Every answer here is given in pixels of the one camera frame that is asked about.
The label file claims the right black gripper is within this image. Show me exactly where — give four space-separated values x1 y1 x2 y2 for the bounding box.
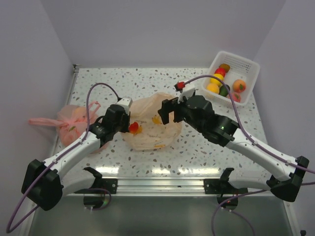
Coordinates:
158 92 204 133

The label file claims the red orange strawberry fruit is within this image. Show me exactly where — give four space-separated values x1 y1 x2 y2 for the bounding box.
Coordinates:
128 122 140 135

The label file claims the orange plastic bag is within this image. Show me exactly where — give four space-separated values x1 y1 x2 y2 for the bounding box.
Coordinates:
121 92 182 150

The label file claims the small brown fruit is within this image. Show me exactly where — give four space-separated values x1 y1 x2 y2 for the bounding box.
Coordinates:
206 83 220 94

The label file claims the yellow fruit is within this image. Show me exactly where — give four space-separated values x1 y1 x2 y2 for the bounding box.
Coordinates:
210 73 224 87

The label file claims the green avocado fruit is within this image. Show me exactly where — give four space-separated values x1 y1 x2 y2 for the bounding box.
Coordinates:
219 85 230 97

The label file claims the pink peach fruit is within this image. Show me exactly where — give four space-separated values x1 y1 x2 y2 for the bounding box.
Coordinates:
228 92 241 103

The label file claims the brown kiwi fruit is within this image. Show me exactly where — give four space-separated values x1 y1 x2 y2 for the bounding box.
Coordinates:
219 63 230 73

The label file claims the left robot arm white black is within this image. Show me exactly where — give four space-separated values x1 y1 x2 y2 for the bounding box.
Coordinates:
22 97 132 211

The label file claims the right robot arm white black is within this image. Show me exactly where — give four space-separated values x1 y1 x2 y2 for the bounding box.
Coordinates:
158 95 309 202

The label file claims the pink plastic bag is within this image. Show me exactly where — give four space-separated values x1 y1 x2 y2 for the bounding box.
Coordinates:
28 101 101 147

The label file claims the white plastic basket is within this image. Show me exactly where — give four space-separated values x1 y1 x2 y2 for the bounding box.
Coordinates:
206 51 260 106

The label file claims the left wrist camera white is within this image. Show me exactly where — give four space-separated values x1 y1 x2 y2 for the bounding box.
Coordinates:
116 97 133 114

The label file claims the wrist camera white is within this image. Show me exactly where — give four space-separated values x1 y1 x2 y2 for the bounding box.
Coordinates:
116 97 133 114
174 82 195 103

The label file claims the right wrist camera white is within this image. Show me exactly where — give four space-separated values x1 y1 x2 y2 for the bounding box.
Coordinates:
174 82 195 103

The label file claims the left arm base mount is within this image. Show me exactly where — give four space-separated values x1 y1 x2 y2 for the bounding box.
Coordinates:
84 167 118 211

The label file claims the aluminium rail front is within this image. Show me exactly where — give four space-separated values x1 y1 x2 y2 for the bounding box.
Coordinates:
66 176 271 197

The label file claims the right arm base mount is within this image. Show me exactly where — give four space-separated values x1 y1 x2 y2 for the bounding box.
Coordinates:
203 168 248 204

